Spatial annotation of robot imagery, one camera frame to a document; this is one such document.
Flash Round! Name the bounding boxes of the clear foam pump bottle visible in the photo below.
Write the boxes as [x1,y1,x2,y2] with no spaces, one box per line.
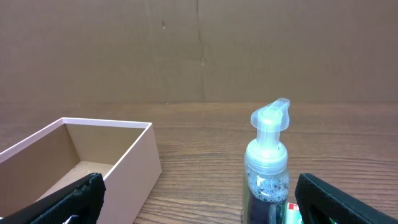
[242,98,290,224]

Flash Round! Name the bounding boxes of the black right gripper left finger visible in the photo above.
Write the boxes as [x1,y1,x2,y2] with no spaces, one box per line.
[1,172,106,224]

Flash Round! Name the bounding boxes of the green Dettol soap pack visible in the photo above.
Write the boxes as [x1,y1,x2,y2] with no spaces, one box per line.
[283,202,303,224]

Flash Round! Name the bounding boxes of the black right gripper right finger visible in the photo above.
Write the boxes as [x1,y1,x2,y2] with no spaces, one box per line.
[295,173,397,224]

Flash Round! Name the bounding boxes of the pink cardboard box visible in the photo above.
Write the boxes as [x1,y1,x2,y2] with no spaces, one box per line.
[1,118,162,223]

